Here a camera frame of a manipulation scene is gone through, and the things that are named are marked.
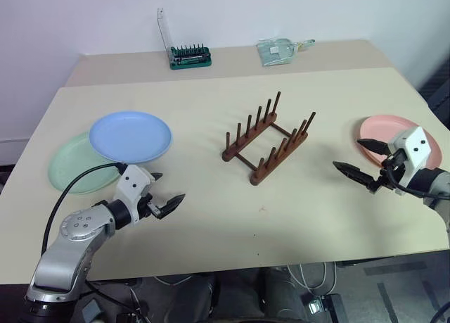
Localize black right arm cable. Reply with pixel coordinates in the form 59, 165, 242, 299
385, 160, 450, 208

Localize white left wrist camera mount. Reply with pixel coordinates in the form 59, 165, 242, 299
113, 164, 158, 226

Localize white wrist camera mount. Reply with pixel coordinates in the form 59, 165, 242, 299
386, 125, 434, 189
113, 164, 158, 226

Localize white cable under table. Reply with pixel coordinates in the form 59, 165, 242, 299
285, 262, 339, 293

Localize blue plastic plate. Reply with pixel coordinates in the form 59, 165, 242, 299
89, 110, 174, 163

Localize wooden dish rack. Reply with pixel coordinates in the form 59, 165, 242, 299
221, 91, 317, 186

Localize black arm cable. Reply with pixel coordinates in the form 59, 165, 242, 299
41, 162, 127, 257
385, 160, 450, 208

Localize clear plastic dustpan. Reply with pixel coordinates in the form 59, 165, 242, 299
255, 37, 316, 68

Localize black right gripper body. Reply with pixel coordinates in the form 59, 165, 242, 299
378, 150, 409, 192

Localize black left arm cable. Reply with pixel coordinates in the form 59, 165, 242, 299
41, 162, 127, 257

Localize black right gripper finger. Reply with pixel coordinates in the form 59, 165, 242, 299
356, 138, 391, 158
332, 160, 381, 195

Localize green plastic plate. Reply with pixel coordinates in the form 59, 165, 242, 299
47, 130, 122, 195

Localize black power strip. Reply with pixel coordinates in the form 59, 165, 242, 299
304, 293, 345, 323

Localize dark rounded shape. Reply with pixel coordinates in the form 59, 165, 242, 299
260, 265, 312, 323
139, 272, 218, 323

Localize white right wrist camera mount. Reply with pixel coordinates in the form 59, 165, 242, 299
386, 125, 434, 189

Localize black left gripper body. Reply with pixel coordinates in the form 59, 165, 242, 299
136, 193, 160, 220

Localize red plastic plate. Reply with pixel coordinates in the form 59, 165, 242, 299
354, 114, 443, 170

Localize green screwdriver bit set case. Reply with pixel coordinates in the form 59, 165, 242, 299
156, 6, 213, 71

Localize black woven object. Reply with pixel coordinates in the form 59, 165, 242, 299
417, 60, 450, 117

